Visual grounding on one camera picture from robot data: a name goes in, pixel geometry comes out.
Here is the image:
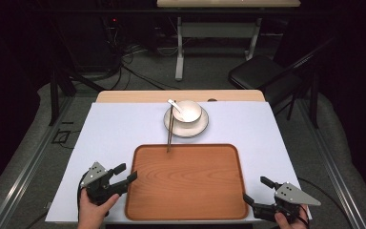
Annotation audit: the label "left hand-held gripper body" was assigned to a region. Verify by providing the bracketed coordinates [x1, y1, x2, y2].
[79, 161, 129, 206]

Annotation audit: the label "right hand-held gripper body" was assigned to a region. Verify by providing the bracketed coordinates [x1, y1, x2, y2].
[253, 181, 322, 223]

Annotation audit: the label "person's right hand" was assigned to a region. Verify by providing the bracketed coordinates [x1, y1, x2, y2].
[274, 211, 310, 229]

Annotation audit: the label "person's left hand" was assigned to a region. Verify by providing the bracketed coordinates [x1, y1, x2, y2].
[77, 188, 121, 229]

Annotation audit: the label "white table sheet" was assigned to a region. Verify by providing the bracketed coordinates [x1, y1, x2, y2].
[45, 101, 313, 223]

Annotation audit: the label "brown wooden tray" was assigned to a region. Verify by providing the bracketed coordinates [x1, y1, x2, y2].
[124, 143, 250, 221]

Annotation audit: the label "dark chopstick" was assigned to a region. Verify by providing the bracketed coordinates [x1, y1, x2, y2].
[167, 103, 176, 153]
[166, 103, 174, 154]

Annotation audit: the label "light wooden table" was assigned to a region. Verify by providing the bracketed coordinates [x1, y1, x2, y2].
[95, 89, 267, 104]

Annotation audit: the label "white round plate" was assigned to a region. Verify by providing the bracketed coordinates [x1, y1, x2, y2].
[163, 104, 210, 138]

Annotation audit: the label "white ceramic spoon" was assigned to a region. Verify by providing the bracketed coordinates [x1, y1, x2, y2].
[167, 98, 185, 115]

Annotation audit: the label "white bowl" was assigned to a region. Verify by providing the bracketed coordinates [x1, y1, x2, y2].
[172, 99, 203, 124]

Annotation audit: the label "black metal stand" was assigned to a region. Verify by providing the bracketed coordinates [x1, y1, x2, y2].
[48, 65, 107, 127]

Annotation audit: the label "black chair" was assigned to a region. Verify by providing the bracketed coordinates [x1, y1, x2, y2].
[227, 37, 337, 122]

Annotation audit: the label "white-framed desk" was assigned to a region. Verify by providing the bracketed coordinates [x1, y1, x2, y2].
[155, 0, 302, 82]

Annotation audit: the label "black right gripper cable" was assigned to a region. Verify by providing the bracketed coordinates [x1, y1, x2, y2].
[297, 177, 347, 229]

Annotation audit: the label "aluminium floor rail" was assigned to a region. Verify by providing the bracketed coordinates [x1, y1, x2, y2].
[0, 94, 74, 229]
[296, 98, 366, 229]

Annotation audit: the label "black floor socket frame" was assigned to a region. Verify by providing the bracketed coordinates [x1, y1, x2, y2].
[51, 129, 72, 145]

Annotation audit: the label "black floor cables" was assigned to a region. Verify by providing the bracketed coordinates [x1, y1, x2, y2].
[106, 41, 183, 92]

